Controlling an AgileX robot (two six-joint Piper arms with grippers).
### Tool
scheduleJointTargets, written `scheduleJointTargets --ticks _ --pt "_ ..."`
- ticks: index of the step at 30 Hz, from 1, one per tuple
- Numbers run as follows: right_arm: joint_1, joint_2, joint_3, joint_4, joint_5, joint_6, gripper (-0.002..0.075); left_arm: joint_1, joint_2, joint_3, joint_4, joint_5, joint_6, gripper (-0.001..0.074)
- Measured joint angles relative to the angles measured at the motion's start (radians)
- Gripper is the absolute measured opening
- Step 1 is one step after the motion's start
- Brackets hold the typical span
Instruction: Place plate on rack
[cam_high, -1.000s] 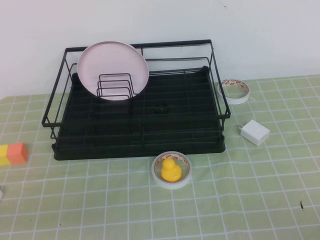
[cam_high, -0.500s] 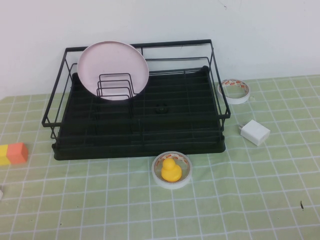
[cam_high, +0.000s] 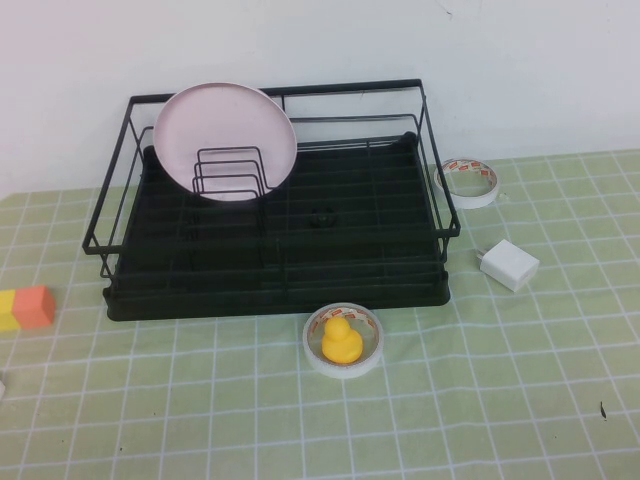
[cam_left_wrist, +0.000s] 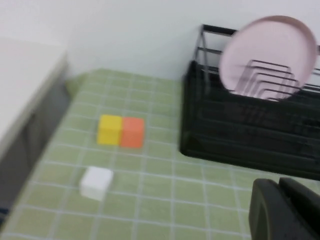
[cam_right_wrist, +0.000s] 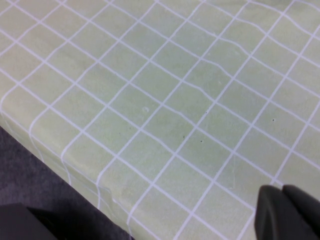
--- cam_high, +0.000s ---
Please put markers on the pink round plate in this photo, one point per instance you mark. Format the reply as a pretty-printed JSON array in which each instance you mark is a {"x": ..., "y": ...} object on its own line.
[{"x": 225, "y": 120}]

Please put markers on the yellow rubber duck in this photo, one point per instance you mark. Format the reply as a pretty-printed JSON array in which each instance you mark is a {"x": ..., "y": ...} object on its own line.
[{"x": 341, "y": 345}]

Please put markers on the white tape roll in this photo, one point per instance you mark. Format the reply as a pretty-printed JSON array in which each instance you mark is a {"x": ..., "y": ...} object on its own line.
[
  {"x": 337, "y": 370},
  {"x": 467, "y": 201}
]

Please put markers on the green grid tablecloth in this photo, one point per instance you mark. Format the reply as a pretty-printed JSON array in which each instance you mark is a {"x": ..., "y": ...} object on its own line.
[{"x": 450, "y": 425}]

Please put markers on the orange cube block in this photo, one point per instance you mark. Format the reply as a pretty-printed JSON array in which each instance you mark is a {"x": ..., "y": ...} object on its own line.
[{"x": 35, "y": 307}]

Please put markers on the white USB wall charger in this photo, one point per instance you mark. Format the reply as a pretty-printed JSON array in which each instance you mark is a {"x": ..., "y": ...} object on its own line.
[{"x": 512, "y": 265}]

